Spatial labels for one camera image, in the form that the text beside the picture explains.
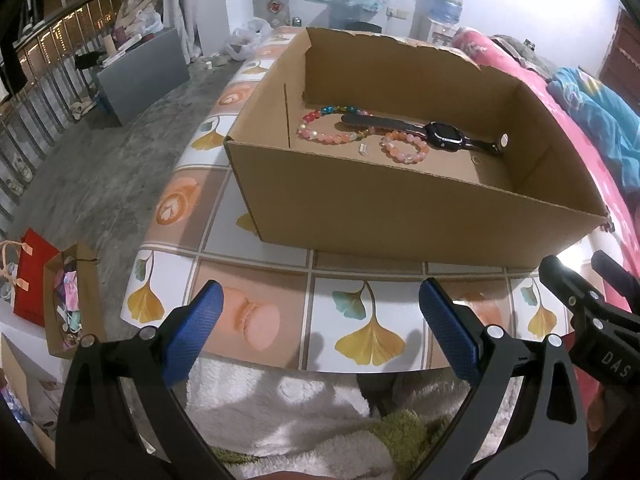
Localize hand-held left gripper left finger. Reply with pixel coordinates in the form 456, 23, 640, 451
55, 279, 236, 480

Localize small open carton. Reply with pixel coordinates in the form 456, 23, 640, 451
0, 332, 66, 456

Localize metal railing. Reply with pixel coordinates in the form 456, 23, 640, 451
0, 0, 128, 211

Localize grey blanket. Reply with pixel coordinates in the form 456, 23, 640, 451
492, 35, 556, 81

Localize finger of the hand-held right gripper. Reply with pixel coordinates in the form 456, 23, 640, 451
539, 255, 602, 312
591, 250, 640, 307

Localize white plastic bag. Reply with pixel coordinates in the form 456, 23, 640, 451
222, 16, 276, 61

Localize ginkgo leaf patterned tablecloth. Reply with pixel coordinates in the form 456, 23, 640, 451
120, 25, 626, 376

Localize spare blue water bottle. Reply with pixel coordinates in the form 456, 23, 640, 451
327, 0, 368, 31

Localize orange bead bracelet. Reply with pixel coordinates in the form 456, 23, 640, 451
378, 130, 431, 163

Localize multicoloured bead bracelet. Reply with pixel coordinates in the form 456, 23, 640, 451
297, 105, 373, 145

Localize brown cardboard box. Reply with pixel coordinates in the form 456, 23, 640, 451
225, 26, 621, 273

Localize black pink smartwatch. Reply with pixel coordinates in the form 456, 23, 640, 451
341, 112, 503, 157

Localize brown paper bag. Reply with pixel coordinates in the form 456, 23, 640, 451
42, 242, 107, 361

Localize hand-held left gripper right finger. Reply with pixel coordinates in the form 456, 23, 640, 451
410, 277, 588, 480

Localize brown wooden door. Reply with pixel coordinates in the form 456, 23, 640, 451
597, 7, 640, 96

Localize blue blanket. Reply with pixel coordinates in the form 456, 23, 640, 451
545, 65, 640, 206

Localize pink floral bed sheet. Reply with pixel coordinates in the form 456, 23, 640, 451
452, 26, 640, 401

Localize red paper bag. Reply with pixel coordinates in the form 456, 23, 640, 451
0, 227, 61, 328

